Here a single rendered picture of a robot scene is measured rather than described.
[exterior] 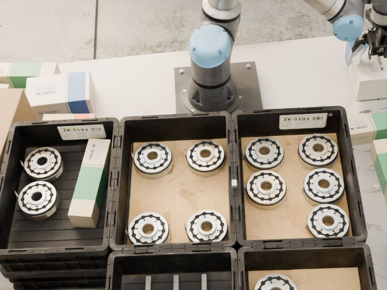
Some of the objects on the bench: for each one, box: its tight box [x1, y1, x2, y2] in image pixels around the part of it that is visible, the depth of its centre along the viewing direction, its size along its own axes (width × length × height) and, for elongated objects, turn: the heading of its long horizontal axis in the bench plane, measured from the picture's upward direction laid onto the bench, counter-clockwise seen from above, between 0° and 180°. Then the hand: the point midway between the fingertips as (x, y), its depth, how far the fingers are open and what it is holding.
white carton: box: [344, 32, 387, 101], centre depth 201 cm, size 20×12×9 cm, turn 7°
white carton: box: [25, 70, 95, 121], centre depth 206 cm, size 20×12×9 cm, turn 99°
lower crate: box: [0, 270, 107, 290], centre depth 178 cm, size 40×30×12 cm
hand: (371, 60), depth 200 cm, fingers closed on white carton, 14 cm apart
